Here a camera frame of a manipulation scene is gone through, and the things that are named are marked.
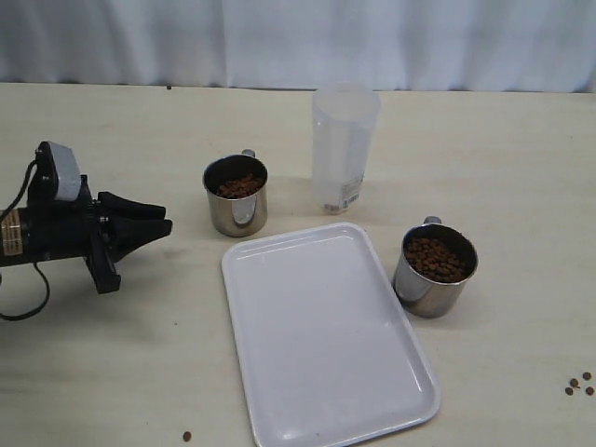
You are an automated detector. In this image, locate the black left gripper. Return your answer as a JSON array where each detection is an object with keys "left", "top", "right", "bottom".
[{"left": 25, "top": 174, "right": 173, "bottom": 293}]

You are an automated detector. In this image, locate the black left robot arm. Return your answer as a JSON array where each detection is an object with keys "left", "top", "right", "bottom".
[{"left": 1, "top": 174, "right": 173, "bottom": 293}]

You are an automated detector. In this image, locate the tall translucent plastic container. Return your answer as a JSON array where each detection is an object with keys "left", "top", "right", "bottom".
[{"left": 311, "top": 82, "right": 381, "bottom": 214}]

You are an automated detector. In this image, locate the white plastic tray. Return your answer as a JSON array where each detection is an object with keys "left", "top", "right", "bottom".
[{"left": 221, "top": 223, "right": 440, "bottom": 446}]

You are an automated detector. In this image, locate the right steel mug with kibble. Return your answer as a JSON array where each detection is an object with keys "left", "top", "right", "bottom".
[{"left": 392, "top": 216, "right": 479, "bottom": 318}]

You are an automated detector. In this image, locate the white curtain backdrop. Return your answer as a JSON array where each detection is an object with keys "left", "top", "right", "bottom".
[{"left": 1, "top": 1, "right": 595, "bottom": 92}]

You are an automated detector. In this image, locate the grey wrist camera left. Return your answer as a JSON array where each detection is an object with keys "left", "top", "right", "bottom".
[{"left": 48, "top": 142, "right": 81, "bottom": 202}]

